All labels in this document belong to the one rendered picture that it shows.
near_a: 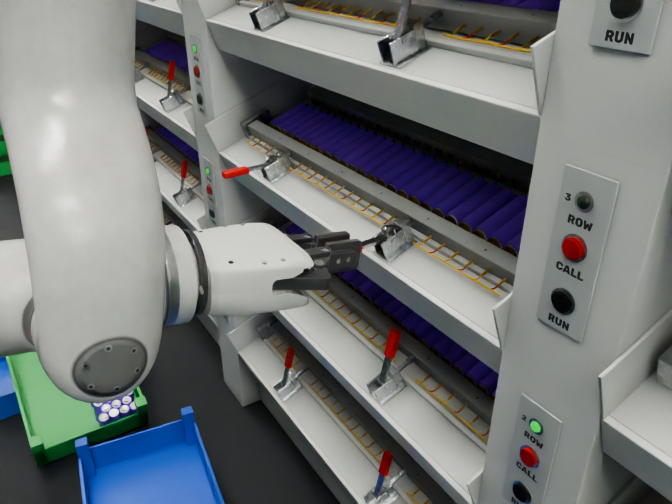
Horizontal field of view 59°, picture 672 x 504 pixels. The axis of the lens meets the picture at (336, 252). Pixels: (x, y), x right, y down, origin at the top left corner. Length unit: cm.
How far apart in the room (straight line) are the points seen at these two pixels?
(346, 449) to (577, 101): 67
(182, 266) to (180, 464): 72
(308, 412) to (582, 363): 62
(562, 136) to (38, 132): 33
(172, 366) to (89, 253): 102
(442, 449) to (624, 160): 40
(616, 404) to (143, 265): 34
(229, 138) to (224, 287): 51
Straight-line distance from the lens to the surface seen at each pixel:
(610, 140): 41
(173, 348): 144
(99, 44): 41
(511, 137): 47
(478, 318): 55
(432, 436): 71
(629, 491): 62
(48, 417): 129
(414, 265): 61
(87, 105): 41
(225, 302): 50
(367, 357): 79
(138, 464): 119
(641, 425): 48
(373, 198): 69
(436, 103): 52
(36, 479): 123
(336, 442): 96
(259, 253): 52
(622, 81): 40
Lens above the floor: 84
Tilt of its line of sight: 28 degrees down
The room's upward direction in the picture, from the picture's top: straight up
